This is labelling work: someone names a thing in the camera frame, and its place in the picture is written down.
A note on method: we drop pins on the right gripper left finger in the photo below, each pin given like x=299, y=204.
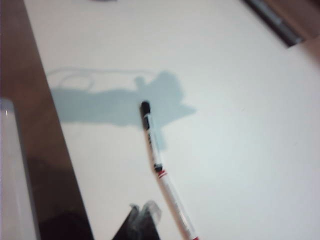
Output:
x=125, y=230

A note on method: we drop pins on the wide brown desk divider panel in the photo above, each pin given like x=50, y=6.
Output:
x=305, y=17

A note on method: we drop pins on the red whiteboard marker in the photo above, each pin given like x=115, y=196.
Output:
x=175, y=200

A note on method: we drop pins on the black whiteboard marker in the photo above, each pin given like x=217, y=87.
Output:
x=150, y=130

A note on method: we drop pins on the white rounded frame part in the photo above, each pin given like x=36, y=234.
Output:
x=12, y=175

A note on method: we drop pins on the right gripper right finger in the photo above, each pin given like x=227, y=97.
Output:
x=148, y=225

